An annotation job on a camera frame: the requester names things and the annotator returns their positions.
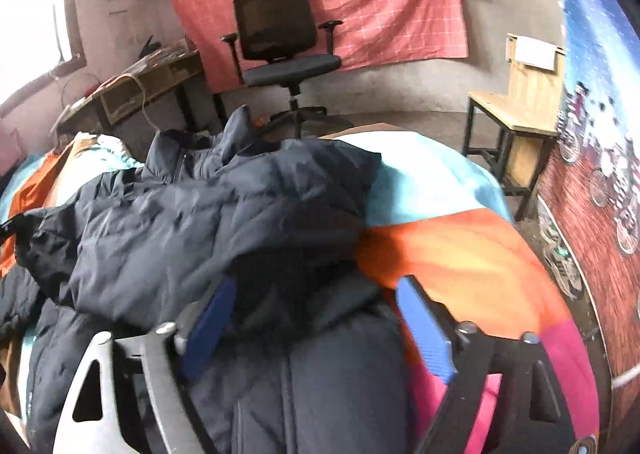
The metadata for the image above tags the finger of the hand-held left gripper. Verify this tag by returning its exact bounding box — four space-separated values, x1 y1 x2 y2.
0 215 30 245

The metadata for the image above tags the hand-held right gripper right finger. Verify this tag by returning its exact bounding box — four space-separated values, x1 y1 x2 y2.
395 275 576 454

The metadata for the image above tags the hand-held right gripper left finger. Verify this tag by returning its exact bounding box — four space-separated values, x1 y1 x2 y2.
52 276 238 454

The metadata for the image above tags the dark navy puffer jacket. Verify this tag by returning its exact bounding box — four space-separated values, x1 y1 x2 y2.
0 104 441 454

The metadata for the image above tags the pink cloth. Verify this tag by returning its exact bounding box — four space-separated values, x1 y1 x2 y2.
0 126 23 175

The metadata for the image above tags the colourful patchwork blanket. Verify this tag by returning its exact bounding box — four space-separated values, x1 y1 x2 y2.
0 129 601 454

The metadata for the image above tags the white sneaker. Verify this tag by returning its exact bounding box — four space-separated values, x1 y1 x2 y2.
542 244 583 299
537 199 567 255

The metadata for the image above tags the wooden desk with shelf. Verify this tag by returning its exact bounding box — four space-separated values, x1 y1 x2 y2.
55 48 226 145

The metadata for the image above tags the window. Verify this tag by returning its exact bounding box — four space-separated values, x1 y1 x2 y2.
0 0 86 104

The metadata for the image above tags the pile of books and papers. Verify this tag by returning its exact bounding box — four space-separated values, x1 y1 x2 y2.
132 46 198 72

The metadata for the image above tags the wooden chair with black legs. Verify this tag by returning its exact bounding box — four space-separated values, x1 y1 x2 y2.
462 32 568 222

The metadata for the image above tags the black office chair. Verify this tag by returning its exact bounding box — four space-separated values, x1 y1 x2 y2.
221 0 356 139

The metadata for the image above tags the white paper sheet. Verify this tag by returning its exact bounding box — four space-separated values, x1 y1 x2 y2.
515 36 558 72

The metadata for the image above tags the white cable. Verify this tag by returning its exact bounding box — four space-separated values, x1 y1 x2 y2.
62 74 156 129

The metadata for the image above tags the wooden bed frame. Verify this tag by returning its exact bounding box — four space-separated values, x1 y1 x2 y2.
320 122 406 139

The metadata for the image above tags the printed wall poster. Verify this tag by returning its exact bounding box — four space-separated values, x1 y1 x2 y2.
537 0 640 405

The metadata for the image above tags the red checked wall cloth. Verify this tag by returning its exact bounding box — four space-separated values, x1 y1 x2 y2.
165 0 471 94

